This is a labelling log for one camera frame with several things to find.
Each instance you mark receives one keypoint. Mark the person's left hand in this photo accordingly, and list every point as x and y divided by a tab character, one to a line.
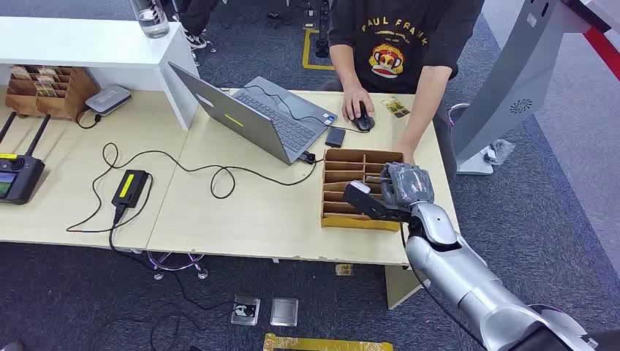
408	151

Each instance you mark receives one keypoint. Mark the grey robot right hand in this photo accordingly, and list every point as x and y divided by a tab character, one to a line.
407	186

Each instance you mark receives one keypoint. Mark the person's right hand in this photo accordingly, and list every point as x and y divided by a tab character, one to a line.
352	99

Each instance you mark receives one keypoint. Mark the black computer mouse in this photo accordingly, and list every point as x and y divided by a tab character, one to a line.
363	122

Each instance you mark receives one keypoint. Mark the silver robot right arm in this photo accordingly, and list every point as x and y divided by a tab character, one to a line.
465	281

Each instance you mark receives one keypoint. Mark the person's right forearm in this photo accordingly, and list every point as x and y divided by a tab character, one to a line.
345	65

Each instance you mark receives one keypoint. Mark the person's left forearm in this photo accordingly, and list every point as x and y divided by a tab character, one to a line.
425	106

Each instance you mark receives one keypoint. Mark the printed card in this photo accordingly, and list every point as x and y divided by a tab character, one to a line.
395	107

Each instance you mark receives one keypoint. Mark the empty wooden card organizer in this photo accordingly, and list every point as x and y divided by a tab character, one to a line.
346	169

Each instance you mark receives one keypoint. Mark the person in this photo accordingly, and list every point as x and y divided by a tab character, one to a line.
397	43

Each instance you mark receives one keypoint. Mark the small black drive box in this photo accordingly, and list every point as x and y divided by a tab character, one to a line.
335	137

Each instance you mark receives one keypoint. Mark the black power strip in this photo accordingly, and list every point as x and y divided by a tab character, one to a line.
323	29

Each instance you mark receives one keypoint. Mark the clear plastic bag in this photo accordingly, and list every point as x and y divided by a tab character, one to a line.
499	151

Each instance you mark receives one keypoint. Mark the grey laptop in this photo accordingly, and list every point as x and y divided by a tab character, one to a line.
252	118

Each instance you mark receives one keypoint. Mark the grey kiosk stand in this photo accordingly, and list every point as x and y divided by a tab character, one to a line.
513	82

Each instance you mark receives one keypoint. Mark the metal floor socket plate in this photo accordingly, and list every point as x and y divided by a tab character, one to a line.
284	312
245	311

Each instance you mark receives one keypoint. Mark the yellow floor tape strip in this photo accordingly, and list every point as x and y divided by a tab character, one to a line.
324	344

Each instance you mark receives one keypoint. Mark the clear water bottle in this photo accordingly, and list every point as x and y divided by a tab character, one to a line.
151	19

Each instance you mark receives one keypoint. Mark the black power adapter yellow label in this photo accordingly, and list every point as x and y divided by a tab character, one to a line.
130	188

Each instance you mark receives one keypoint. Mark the chrome chair base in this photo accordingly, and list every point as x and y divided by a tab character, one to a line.
177	265

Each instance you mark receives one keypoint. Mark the grey router box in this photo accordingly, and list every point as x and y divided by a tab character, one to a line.
107	99

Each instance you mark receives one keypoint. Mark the white desk shelf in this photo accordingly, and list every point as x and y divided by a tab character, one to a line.
97	51

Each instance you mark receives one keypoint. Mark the wooden organizer with cards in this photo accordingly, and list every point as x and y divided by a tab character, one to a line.
48	94

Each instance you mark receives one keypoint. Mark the black remote controller with antennas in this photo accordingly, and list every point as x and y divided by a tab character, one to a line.
19	177

